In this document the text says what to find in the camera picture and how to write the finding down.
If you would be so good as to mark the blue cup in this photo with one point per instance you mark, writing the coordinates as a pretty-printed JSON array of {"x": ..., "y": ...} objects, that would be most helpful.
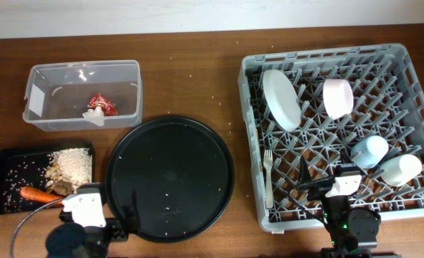
[{"x": 369, "y": 152}]

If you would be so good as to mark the brown walnut shell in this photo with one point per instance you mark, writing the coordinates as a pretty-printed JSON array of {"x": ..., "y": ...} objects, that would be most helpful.
[{"x": 62, "y": 188}]

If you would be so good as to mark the white cup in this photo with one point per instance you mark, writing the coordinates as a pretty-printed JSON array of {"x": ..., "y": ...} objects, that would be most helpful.
[{"x": 401, "y": 169}]

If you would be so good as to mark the clear plastic bin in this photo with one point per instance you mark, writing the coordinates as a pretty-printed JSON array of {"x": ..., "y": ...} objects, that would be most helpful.
[{"x": 58, "y": 94}]

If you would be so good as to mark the grey plate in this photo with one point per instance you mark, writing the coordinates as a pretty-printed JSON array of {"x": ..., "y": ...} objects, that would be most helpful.
[{"x": 281, "y": 99}]

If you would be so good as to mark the white tissue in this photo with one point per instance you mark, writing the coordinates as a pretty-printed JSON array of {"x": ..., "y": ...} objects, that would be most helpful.
[{"x": 95, "y": 116}]

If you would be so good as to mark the round black serving tray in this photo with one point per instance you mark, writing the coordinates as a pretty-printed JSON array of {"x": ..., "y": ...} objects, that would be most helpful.
[{"x": 182, "y": 173}]

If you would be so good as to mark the grey dishwasher rack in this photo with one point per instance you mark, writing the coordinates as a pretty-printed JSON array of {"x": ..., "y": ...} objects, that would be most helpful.
[{"x": 388, "y": 101}]

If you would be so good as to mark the red snack wrapper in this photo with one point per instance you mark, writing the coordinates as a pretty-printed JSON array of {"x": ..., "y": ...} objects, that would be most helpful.
[{"x": 106, "y": 106}]

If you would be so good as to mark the pink bowl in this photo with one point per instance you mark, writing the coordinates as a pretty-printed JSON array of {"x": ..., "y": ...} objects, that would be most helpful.
[{"x": 338, "y": 98}]

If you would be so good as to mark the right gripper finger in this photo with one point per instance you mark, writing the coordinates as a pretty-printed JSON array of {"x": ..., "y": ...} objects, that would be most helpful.
[
  {"x": 345, "y": 159},
  {"x": 304, "y": 171}
]

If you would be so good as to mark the black rectangular tray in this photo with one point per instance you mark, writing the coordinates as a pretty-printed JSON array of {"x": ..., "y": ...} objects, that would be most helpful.
[{"x": 26, "y": 166}]

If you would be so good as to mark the white plastic fork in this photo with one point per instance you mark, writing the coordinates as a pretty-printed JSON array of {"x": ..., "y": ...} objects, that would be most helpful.
[{"x": 268, "y": 164}]

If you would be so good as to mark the orange carrot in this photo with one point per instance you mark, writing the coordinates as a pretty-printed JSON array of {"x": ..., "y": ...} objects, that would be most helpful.
[{"x": 35, "y": 194}]

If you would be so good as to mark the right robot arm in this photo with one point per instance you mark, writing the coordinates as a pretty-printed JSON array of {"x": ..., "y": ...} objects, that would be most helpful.
[{"x": 353, "y": 231}]

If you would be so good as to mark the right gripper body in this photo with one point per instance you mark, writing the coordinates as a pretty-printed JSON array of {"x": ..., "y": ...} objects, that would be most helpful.
[{"x": 332, "y": 206}]

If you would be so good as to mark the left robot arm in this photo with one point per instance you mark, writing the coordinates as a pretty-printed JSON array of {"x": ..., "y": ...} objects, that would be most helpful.
[{"x": 85, "y": 231}]

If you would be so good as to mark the food scraps and rice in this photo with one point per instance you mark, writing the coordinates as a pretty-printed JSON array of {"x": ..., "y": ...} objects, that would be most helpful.
[{"x": 73, "y": 165}]

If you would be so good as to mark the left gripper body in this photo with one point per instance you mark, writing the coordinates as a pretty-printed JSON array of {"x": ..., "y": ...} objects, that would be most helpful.
[{"x": 66, "y": 216}]

